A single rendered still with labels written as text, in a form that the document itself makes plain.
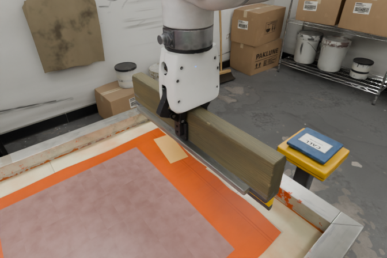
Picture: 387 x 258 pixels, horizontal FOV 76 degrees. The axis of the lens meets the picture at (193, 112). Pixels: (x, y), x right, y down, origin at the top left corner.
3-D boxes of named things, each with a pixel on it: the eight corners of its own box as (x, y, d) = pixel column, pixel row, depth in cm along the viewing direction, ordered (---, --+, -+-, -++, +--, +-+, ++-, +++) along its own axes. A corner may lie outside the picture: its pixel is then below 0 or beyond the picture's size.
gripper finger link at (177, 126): (173, 116, 41) (174, 147, 44) (188, 109, 42) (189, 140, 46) (162, 108, 43) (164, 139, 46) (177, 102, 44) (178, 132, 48)
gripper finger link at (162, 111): (150, 106, 38) (168, 124, 42) (182, 69, 39) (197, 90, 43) (145, 103, 39) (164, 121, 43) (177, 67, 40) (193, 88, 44)
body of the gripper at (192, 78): (175, 49, 33) (178, 120, 39) (229, 35, 38) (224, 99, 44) (146, 37, 38) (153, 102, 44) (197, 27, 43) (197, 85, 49)
